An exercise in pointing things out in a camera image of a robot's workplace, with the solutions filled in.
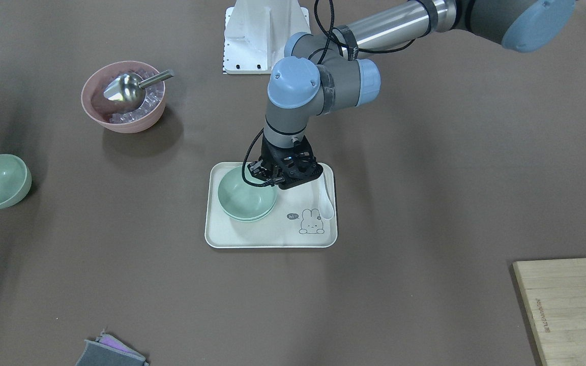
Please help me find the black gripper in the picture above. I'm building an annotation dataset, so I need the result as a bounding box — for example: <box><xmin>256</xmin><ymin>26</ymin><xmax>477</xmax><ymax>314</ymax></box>
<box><xmin>248</xmin><ymin>137</ymin><xmax>324</xmax><ymax>190</ymax></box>

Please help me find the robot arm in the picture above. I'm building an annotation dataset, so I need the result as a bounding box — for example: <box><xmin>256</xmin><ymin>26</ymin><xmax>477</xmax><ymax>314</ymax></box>
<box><xmin>242</xmin><ymin>1</ymin><xmax>576</xmax><ymax>190</ymax></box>

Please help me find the white ceramic spoon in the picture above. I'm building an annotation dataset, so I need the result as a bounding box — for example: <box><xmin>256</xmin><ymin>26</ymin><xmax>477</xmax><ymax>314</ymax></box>
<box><xmin>318</xmin><ymin>171</ymin><xmax>335</xmax><ymax>220</ymax></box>

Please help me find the beige rabbit tray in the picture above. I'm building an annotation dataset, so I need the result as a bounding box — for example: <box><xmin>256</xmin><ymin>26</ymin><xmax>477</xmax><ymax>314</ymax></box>
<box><xmin>204</xmin><ymin>162</ymin><xmax>339</xmax><ymax>249</ymax></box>

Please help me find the green bowl on tray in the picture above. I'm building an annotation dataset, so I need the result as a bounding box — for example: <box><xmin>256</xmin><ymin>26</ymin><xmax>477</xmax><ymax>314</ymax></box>
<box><xmin>221</xmin><ymin>202</ymin><xmax>276</xmax><ymax>222</ymax></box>

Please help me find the metal ice scoop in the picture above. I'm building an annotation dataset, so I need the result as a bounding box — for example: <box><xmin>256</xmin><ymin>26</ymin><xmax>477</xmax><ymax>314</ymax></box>
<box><xmin>103</xmin><ymin>70</ymin><xmax>175</xmax><ymax>113</ymax></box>

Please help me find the pink bowl with ice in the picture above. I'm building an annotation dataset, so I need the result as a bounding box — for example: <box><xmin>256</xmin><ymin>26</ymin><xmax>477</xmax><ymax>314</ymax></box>
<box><xmin>80</xmin><ymin>60</ymin><xmax>167</xmax><ymax>134</ymax></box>

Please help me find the grey folded cloth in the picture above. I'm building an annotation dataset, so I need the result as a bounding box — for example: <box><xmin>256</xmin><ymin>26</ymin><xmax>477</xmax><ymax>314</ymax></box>
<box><xmin>75</xmin><ymin>331</ymin><xmax>149</xmax><ymax>365</ymax></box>

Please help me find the bamboo cutting board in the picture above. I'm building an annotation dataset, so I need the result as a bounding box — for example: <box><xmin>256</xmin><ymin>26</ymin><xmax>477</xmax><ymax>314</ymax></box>
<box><xmin>512</xmin><ymin>258</ymin><xmax>586</xmax><ymax>365</ymax></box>

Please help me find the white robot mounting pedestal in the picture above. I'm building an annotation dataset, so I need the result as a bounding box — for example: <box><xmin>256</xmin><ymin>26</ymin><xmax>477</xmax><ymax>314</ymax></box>
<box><xmin>223</xmin><ymin>1</ymin><xmax>311</xmax><ymax>74</ymax></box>

